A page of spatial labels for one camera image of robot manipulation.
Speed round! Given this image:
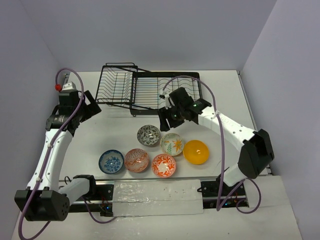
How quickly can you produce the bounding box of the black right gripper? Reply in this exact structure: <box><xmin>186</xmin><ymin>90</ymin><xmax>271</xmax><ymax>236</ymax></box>
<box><xmin>157</xmin><ymin>103</ymin><xmax>185</xmax><ymax>132</ymax></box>

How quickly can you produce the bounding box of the grey leaf pattern bowl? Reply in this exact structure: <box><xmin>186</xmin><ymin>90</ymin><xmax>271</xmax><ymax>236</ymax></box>
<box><xmin>136</xmin><ymin>124</ymin><xmax>161</xmax><ymax>147</ymax></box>

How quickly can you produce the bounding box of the white orange flower bowl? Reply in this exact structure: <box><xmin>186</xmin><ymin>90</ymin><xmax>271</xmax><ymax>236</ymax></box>
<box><xmin>160</xmin><ymin>133</ymin><xmax>185</xmax><ymax>156</ymax></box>

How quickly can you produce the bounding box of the orange lattice pattern bowl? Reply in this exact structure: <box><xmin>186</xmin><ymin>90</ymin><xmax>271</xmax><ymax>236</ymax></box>
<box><xmin>124</xmin><ymin>148</ymin><xmax>150</xmax><ymax>173</ymax></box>

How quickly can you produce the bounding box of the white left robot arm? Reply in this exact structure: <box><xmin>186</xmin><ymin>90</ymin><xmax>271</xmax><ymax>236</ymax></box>
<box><xmin>14</xmin><ymin>90</ymin><xmax>101</xmax><ymax>222</ymax></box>

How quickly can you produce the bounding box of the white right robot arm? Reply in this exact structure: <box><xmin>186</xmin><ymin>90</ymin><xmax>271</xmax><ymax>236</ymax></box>
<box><xmin>158</xmin><ymin>87</ymin><xmax>275</xmax><ymax>196</ymax></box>

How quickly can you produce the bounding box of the orange floral pattern bowl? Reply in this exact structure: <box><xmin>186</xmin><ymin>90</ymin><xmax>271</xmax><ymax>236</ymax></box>
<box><xmin>151</xmin><ymin>153</ymin><xmax>177</xmax><ymax>178</ymax></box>

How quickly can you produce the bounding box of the yellow bowl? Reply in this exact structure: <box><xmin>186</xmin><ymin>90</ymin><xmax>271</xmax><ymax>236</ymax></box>
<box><xmin>183</xmin><ymin>140</ymin><xmax>210</xmax><ymax>165</ymax></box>

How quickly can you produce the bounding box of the blue pattern bowl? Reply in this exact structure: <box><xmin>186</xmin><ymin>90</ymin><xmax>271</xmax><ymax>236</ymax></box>
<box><xmin>98</xmin><ymin>149</ymin><xmax>124</xmax><ymax>175</ymax></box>

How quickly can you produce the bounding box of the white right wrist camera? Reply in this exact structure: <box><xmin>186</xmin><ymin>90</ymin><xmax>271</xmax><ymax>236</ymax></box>
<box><xmin>159</xmin><ymin>89</ymin><xmax>172</xmax><ymax>109</ymax></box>

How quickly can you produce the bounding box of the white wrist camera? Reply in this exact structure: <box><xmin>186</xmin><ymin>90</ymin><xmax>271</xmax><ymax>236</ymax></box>
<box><xmin>55</xmin><ymin>81</ymin><xmax>77</xmax><ymax>92</ymax></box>
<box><xmin>159</xmin><ymin>89</ymin><xmax>172</xmax><ymax>109</ymax></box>

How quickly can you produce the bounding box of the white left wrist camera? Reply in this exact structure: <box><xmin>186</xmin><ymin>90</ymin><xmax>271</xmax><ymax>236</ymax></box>
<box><xmin>55</xmin><ymin>81</ymin><xmax>77</xmax><ymax>92</ymax></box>

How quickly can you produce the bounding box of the black wire dish rack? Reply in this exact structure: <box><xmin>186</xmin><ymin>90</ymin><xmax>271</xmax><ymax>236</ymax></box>
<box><xmin>95</xmin><ymin>62</ymin><xmax>203</xmax><ymax>117</ymax></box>

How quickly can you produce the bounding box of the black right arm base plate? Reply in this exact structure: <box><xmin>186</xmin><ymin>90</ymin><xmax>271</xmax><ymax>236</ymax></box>
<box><xmin>197</xmin><ymin>178</ymin><xmax>249</xmax><ymax>209</ymax></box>

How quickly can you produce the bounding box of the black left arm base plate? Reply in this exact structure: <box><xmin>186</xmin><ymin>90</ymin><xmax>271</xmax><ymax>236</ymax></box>
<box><xmin>57</xmin><ymin>179</ymin><xmax>116</xmax><ymax>218</ymax></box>

